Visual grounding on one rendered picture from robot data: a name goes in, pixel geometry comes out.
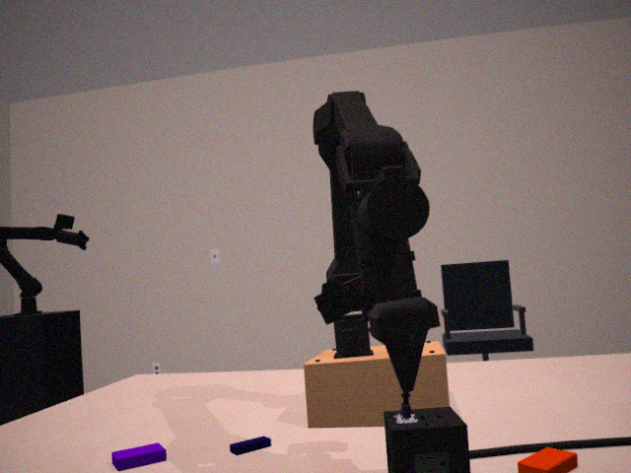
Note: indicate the purple rectangular block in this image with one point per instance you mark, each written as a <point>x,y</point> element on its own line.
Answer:
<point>139,456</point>

